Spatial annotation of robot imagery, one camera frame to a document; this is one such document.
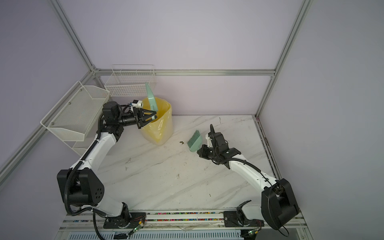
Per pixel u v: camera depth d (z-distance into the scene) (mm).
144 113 698
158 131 874
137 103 733
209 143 757
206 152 732
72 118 779
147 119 707
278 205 411
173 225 732
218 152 637
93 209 496
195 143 881
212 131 675
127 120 666
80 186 429
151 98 727
